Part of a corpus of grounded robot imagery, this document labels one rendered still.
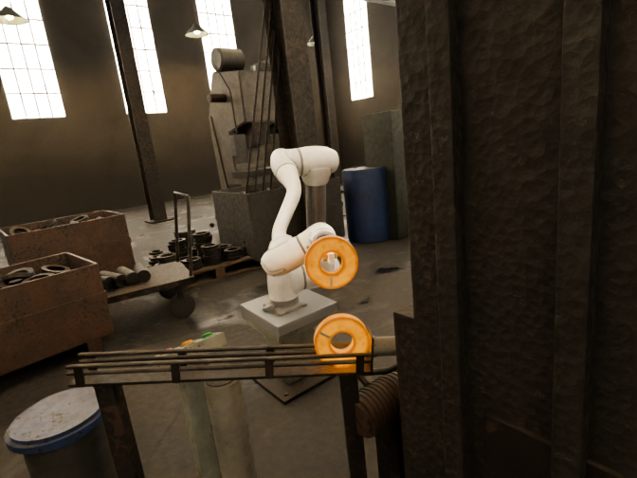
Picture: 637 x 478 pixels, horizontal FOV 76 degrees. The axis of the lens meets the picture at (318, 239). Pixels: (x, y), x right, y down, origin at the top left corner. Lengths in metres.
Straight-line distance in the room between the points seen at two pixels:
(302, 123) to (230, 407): 3.22
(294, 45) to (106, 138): 9.21
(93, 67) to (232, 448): 12.18
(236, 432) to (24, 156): 11.51
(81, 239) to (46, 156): 8.11
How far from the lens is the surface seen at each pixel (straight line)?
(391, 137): 4.83
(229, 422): 1.50
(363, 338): 1.16
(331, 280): 1.17
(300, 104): 4.24
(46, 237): 4.59
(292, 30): 4.35
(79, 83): 12.97
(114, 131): 12.95
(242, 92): 6.49
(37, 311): 3.08
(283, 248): 1.45
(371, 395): 1.25
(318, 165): 1.90
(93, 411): 1.72
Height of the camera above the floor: 1.25
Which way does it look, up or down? 13 degrees down
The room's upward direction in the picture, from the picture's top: 6 degrees counter-clockwise
